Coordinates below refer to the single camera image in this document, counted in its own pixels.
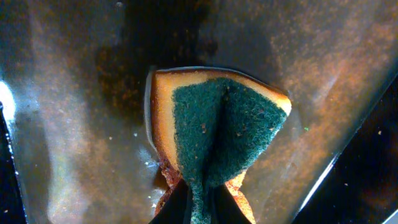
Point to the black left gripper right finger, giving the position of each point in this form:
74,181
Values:
224,210

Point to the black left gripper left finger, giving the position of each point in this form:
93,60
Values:
177,208

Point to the green and yellow sponge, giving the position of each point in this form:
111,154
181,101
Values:
208,126

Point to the black rectangular water tray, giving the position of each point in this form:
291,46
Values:
72,86

